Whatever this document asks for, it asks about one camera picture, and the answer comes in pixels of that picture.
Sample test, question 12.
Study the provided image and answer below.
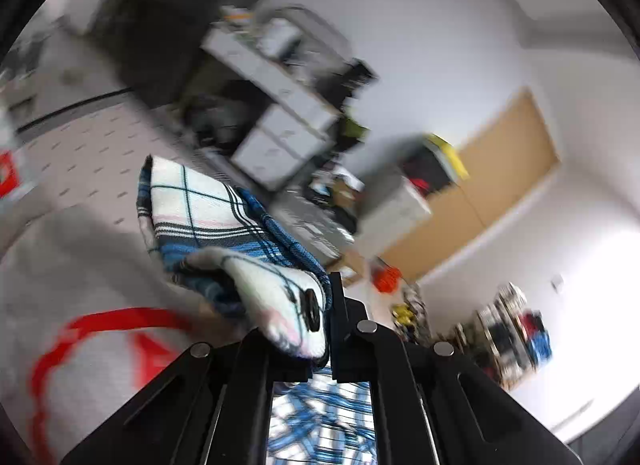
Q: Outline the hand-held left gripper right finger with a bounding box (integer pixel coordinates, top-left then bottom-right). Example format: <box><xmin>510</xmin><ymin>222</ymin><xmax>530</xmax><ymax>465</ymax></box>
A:
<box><xmin>329</xmin><ymin>272</ymin><xmax>583</xmax><ymax>465</ymax></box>

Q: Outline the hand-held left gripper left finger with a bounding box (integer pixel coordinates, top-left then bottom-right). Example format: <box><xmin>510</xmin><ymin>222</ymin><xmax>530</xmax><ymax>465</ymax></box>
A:
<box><xmin>60</xmin><ymin>327</ymin><xmax>313</xmax><ymax>465</ymax></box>

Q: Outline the blue plaid shirt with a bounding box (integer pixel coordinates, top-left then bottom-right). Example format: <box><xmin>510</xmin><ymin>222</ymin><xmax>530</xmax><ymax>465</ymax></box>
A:
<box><xmin>136</xmin><ymin>155</ymin><xmax>378</xmax><ymax>465</ymax></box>

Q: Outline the orange bag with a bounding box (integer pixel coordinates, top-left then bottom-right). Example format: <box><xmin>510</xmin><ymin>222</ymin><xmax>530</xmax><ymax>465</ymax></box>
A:
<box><xmin>371</xmin><ymin>265</ymin><xmax>403</xmax><ymax>293</ymax></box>

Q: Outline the silver equipment case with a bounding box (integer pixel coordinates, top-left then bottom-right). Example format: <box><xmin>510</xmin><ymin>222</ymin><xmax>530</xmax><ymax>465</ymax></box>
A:
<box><xmin>280</xmin><ymin>195</ymin><xmax>356</xmax><ymax>266</ymax></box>

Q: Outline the white two-door cabinet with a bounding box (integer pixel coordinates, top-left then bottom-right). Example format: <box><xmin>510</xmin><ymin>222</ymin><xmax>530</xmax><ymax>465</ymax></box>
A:
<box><xmin>357</xmin><ymin>170</ymin><xmax>433</xmax><ymax>258</ymax></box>

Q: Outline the wooden shoe rack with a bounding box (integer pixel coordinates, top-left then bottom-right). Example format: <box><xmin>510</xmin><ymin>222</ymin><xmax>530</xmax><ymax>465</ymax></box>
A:
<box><xmin>452</xmin><ymin>282</ymin><xmax>553</xmax><ymax>391</ymax></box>

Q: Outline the black box with yellow lid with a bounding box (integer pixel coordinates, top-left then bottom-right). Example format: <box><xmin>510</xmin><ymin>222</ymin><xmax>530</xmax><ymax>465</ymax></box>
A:
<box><xmin>402</xmin><ymin>134</ymin><xmax>471</xmax><ymax>196</ymax></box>

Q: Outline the white cloth with red print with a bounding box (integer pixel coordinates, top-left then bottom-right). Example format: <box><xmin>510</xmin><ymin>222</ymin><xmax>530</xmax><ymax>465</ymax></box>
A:
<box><xmin>0</xmin><ymin>202</ymin><xmax>236</xmax><ymax>465</ymax></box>

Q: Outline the white drawer cabinet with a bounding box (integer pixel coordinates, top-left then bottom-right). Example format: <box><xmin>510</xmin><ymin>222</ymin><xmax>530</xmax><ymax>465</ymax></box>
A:
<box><xmin>200</xmin><ymin>5</ymin><xmax>371</xmax><ymax>191</ymax></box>

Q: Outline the wooden door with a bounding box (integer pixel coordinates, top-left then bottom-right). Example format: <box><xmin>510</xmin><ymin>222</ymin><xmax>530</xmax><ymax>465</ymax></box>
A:
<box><xmin>370</xmin><ymin>88</ymin><xmax>561</xmax><ymax>291</ymax></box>

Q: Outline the white dotted mat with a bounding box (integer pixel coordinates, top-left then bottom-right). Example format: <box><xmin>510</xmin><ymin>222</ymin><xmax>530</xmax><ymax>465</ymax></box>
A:
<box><xmin>15</xmin><ymin>105</ymin><xmax>211</xmax><ymax>226</ymax></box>

